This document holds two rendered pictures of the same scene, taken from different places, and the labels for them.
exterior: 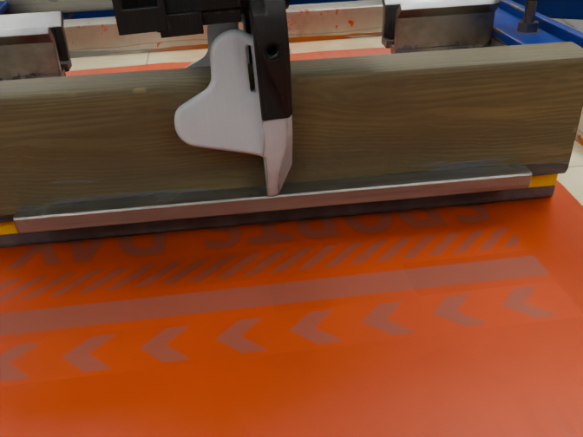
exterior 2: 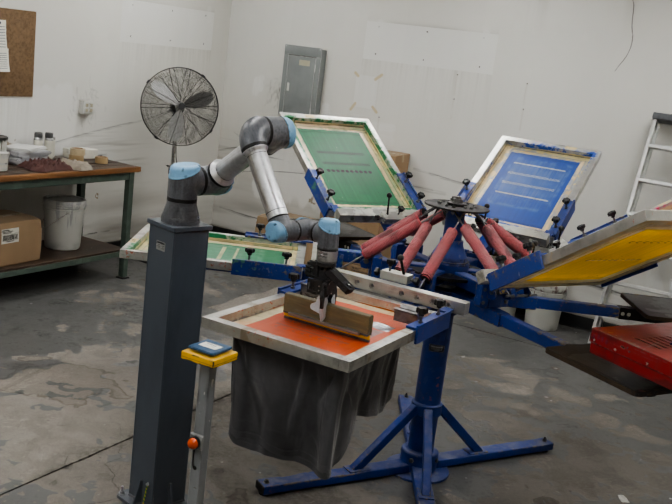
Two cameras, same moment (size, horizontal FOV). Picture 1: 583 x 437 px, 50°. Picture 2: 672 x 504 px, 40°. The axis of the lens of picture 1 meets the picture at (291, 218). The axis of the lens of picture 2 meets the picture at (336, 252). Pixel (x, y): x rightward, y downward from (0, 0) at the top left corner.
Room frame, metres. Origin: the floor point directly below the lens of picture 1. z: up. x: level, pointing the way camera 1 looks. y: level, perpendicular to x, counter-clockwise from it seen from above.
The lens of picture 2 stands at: (-2.23, -1.80, 1.93)
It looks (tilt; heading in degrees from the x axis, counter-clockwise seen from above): 12 degrees down; 35
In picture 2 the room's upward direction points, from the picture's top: 7 degrees clockwise
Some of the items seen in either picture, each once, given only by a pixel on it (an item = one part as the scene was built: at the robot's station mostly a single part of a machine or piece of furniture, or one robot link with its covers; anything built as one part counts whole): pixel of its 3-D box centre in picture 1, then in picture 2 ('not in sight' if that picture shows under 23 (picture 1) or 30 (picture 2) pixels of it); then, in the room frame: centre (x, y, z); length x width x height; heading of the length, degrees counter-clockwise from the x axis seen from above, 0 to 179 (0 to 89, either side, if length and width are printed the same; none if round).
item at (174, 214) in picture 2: not in sight; (181, 209); (0.29, 0.73, 1.25); 0.15 x 0.15 x 0.10
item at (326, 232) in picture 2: not in sight; (328, 234); (0.33, 0.04, 1.30); 0.09 x 0.08 x 0.11; 82
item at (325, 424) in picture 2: not in sight; (281, 402); (0.11, 0.00, 0.74); 0.45 x 0.03 x 0.43; 97
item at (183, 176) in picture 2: not in sight; (185, 180); (0.30, 0.73, 1.37); 0.13 x 0.12 x 0.14; 172
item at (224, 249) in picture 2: not in sight; (253, 236); (0.91, 0.88, 1.05); 1.08 x 0.61 x 0.23; 127
